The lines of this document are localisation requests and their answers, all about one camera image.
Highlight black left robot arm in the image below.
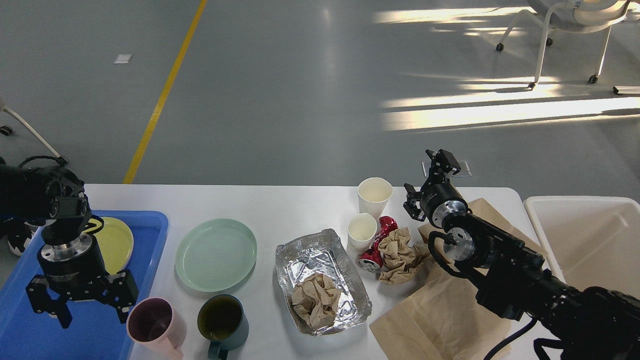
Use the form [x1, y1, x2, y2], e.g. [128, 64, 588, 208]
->
[0, 157, 139, 329]

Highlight aluminium foil tray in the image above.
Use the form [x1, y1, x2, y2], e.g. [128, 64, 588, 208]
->
[275, 228, 373, 337]

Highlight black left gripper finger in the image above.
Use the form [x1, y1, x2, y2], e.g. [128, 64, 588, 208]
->
[94, 269, 139, 324]
[25, 276, 73, 330]

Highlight small white paper cup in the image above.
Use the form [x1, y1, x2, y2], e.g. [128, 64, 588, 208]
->
[347, 212, 378, 252]

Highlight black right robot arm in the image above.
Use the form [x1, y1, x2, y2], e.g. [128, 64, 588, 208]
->
[403, 149, 640, 360]

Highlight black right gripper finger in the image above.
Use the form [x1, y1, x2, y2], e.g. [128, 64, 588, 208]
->
[403, 183, 425, 221]
[425, 149, 461, 187]

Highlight dark teal mug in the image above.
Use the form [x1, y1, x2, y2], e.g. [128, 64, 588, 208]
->
[197, 294, 249, 360]

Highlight light green plate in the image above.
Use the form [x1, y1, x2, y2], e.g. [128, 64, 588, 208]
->
[174, 218, 258, 293]

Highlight brown paper bag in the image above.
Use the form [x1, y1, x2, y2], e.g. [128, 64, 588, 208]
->
[369, 197, 550, 360]

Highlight crumpled brown paper in tray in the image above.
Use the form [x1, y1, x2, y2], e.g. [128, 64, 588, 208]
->
[291, 273, 343, 330]

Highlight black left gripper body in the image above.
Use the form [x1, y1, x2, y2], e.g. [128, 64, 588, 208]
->
[37, 233, 108, 301]

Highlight white chair on castors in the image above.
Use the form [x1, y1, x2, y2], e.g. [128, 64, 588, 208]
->
[495, 0, 632, 90]

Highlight tall white paper cup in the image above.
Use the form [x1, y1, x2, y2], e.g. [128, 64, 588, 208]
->
[356, 177, 393, 221]

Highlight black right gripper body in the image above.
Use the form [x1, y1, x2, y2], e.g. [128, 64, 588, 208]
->
[420, 182, 467, 227]

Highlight white plastic bin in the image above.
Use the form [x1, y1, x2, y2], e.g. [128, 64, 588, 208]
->
[524, 195, 640, 297]

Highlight crushed red soda can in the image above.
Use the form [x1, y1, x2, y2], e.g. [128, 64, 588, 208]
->
[357, 216, 398, 273]

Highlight pink mug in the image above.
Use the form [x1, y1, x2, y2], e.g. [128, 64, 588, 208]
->
[126, 297, 187, 360]

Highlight crumpled brown paper ball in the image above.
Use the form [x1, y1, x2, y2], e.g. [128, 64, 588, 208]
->
[378, 227, 431, 285]

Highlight blue plastic tray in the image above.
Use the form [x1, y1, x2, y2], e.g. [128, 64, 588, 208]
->
[0, 210, 170, 360]

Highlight yellow plate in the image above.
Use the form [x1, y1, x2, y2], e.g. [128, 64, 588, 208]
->
[83, 216, 135, 275]

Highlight black and white shoe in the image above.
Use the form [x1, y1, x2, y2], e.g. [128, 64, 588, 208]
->
[4, 219, 35, 256]

